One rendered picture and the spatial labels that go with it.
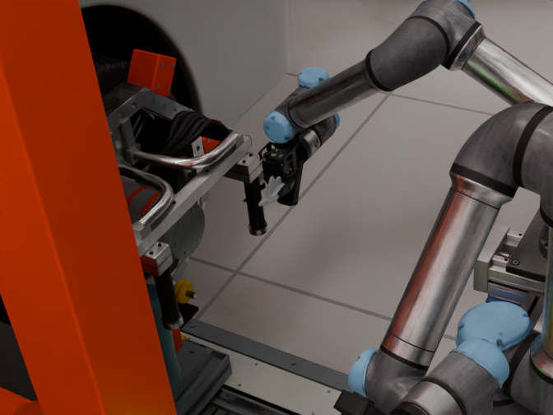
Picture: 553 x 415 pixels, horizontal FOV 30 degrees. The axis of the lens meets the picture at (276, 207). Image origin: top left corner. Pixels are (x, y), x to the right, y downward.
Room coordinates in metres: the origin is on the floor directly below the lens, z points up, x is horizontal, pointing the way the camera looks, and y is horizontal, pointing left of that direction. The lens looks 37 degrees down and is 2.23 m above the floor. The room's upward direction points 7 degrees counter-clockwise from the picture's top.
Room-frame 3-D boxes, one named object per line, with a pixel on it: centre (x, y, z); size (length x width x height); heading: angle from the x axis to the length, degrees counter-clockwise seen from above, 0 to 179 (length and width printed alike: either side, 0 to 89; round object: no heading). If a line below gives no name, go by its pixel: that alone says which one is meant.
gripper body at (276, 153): (1.99, -0.03, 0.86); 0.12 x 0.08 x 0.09; 145
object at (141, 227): (1.72, 0.30, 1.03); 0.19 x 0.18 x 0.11; 54
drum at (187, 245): (1.83, 0.28, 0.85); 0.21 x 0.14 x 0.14; 54
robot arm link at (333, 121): (2.12, -0.12, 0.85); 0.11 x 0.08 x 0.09; 145
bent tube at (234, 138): (1.89, 0.18, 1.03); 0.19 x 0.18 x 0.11; 54
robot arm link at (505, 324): (1.19, -0.33, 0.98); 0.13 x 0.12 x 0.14; 41
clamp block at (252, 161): (1.89, 0.07, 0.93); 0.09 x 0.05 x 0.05; 54
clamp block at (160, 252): (1.62, 0.27, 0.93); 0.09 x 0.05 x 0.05; 54
